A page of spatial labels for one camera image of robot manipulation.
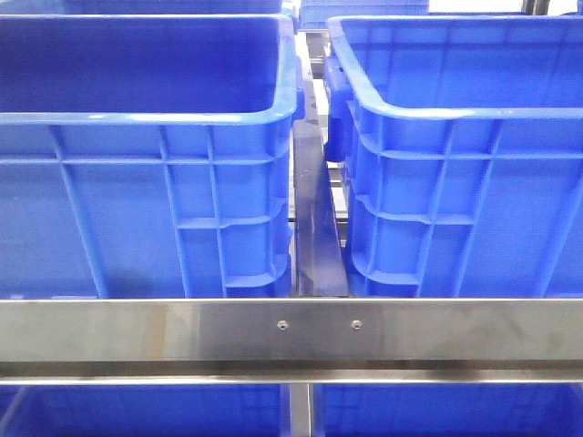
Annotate steel centre shelf bar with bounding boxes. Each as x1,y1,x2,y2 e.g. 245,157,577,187
292,32,350,298

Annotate left blue plastic crate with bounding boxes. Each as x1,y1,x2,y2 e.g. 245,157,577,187
1,15,302,300

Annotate blue plastic crate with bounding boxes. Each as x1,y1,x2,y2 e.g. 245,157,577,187
324,15,582,298
1,15,302,300

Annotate right blue plastic crate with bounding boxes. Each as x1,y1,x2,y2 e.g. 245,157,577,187
324,15,582,298

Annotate lower right blue crate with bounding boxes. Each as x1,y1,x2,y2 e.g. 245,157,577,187
316,383,582,436

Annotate rear right blue crate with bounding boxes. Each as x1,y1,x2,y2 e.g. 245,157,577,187
300,0,429,30

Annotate lower left blue crate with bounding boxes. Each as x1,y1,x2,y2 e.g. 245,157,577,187
1,385,291,436

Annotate rear left blue crate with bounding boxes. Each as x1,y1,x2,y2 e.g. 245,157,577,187
1,0,302,17

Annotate steel shelf front rail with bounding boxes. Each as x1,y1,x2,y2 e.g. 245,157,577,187
1,298,582,385

